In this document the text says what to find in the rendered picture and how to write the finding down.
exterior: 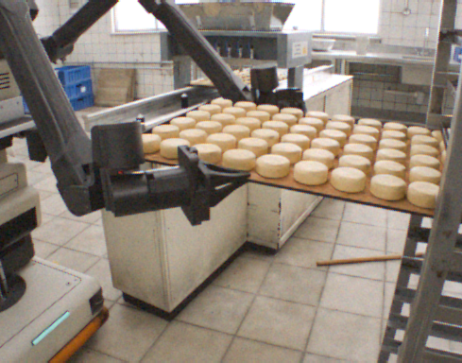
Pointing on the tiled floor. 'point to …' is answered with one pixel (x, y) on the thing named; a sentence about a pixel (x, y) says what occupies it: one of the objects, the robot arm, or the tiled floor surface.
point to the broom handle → (358, 259)
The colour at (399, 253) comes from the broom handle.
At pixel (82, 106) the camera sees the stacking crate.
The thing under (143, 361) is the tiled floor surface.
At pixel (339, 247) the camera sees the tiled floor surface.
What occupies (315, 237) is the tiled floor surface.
